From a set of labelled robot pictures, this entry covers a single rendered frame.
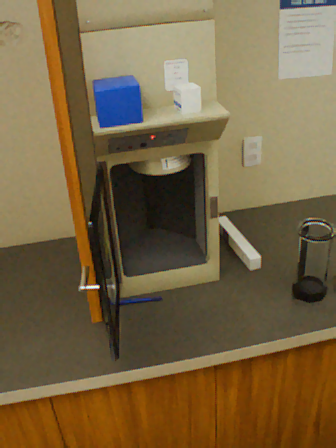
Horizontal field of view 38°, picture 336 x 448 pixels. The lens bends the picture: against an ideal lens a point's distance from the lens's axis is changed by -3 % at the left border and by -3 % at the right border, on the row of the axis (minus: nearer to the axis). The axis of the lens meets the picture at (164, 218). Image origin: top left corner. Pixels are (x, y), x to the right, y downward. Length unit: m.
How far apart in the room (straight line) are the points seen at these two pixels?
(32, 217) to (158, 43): 0.88
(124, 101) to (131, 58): 0.13
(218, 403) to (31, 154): 1.00
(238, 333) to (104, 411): 0.43
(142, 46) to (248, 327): 0.78
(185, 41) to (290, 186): 0.94
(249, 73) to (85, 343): 1.04
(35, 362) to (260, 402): 0.68
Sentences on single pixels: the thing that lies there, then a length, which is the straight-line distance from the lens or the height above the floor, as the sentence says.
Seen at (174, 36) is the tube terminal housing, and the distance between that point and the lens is 1.23.
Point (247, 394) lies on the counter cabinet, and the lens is 1.53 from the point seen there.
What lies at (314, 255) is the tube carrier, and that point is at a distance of 1.40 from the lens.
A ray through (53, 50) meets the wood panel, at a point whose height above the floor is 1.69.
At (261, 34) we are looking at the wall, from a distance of 1.76.
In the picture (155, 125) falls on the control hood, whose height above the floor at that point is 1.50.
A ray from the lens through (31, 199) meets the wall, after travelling 1.81.
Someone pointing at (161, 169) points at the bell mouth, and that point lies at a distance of 1.34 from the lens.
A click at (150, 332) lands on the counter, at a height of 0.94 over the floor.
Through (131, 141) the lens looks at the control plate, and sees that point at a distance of 1.20.
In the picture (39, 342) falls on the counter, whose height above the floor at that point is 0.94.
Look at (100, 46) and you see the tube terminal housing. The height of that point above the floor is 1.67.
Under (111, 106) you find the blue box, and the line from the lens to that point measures 1.13.
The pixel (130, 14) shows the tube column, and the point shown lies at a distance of 1.20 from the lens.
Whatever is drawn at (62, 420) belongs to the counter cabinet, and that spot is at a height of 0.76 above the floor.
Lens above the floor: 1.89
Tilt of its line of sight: 30 degrees down
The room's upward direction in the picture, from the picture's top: 4 degrees counter-clockwise
